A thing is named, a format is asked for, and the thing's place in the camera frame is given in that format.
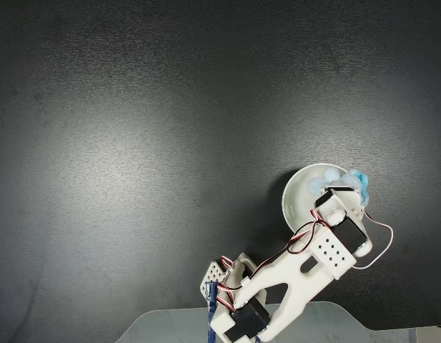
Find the white ceramic bowl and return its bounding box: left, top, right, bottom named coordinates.
left=282, top=163, right=367, bottom=244

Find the white and red cable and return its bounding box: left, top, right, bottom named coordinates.
left=362, top=210, right=395, bottom=271

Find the skyblue plush bear doll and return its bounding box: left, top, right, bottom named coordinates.
left=307, top=167, right=371, bottom=207

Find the red black white wire bundle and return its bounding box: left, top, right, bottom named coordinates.
left=219, top=210, right=332, bottom=312

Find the blue table clamp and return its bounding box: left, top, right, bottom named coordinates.
left=204, top=281, right=219, bottom=343

